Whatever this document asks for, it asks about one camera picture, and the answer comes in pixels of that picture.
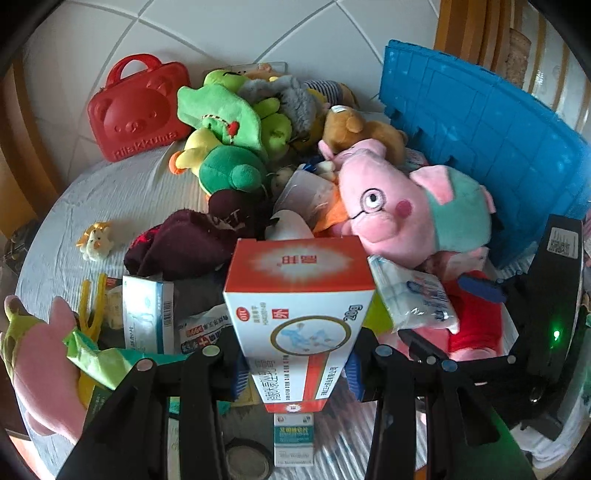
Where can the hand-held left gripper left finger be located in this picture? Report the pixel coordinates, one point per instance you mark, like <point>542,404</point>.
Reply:
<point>241,381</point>

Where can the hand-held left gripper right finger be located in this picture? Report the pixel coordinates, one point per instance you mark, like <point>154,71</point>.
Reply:
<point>353,378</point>

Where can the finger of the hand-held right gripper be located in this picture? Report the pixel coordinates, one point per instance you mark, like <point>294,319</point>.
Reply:
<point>478,284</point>
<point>415,344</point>

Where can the pink pig plush red dress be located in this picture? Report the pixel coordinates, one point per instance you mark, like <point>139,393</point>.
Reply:
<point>475,323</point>

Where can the red white medicine box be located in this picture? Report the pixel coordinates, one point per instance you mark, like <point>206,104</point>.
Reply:
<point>300,323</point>

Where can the pink pig plush teal shirt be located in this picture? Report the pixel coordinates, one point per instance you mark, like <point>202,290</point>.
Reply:
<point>392,207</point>

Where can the blue plastic crate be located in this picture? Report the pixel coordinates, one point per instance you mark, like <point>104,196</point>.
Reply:
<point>485,138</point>

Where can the white blue tissue pack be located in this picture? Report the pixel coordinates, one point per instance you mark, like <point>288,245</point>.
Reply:
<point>415,295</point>

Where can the red white sachet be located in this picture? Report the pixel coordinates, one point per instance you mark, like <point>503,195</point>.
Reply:
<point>203,337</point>

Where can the black tape roll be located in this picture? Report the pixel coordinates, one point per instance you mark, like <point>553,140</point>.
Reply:
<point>249,445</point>

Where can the white green medicine box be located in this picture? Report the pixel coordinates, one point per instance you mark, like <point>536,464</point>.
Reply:
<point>294,443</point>

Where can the white blue medicine box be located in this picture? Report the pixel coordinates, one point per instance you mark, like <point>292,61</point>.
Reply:
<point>147,314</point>

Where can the green wet wipes pack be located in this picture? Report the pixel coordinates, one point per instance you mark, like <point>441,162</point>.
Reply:
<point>106,367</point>

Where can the dark maroon knit cloth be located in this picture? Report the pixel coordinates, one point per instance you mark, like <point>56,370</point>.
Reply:
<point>194,240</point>

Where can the yellow plastic toy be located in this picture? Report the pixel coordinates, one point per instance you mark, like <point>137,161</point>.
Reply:
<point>87,304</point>

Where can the clear plastic cup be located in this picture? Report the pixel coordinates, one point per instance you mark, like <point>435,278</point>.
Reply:
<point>304,194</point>

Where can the pink plush with green hat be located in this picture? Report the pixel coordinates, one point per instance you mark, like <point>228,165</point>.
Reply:
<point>41,369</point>

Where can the green round plush toy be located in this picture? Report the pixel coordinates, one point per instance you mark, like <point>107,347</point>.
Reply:
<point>226,168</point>

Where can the rolled patterned mat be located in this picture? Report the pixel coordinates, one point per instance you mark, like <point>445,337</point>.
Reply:
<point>517,55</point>

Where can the yellow duck plush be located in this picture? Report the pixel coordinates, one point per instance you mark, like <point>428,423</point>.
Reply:
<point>194,150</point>

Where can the striped shirt plush toy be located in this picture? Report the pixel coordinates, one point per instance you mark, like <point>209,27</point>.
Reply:
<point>323,87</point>

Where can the grey plush toy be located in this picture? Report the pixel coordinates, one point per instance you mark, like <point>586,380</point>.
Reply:
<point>295,104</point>

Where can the green frog plush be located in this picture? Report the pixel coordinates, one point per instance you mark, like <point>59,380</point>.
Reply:
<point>212,110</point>

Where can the red bear-face handbag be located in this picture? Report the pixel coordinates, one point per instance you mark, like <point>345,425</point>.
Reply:
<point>138,120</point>

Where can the tan bear plush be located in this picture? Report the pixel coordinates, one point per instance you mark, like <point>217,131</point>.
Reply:
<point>263,71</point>

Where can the wooden door frame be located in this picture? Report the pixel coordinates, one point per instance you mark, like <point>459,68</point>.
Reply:
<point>461,27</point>
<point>18,138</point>

